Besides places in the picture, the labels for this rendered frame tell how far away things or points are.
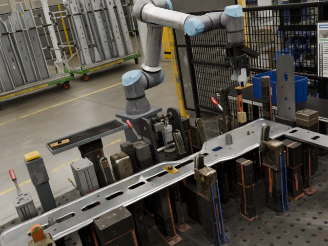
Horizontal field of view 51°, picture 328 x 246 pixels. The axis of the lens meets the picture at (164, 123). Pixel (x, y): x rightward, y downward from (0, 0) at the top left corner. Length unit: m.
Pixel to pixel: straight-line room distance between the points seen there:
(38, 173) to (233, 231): 0.89
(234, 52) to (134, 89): 0.64
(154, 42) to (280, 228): 1.13
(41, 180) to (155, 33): 0.95
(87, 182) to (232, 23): 0.92
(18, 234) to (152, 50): 1.14
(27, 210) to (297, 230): 1.11
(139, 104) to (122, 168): 0.54
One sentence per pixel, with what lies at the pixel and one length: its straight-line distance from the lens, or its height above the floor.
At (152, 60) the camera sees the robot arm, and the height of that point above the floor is 1.38.
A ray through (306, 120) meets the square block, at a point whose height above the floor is 1.03.
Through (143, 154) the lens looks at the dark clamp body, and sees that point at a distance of 1.60.
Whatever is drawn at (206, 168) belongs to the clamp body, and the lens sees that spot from 1.38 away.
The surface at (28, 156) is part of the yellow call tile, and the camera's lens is 1.60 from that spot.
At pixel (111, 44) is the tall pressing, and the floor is 0.64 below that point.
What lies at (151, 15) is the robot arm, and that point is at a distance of 1.69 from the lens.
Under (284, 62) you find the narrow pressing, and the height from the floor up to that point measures 1.30.
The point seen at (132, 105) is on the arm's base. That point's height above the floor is 1.15.
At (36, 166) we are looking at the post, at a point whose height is 1.11.
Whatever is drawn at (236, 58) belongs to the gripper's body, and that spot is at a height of 1.40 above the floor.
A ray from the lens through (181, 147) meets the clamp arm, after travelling 1.66.
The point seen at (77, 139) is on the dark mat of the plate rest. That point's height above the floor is 1.16.
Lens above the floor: 1.72
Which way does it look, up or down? 20 degrees down
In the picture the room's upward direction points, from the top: 10 degrees counter-clockwise
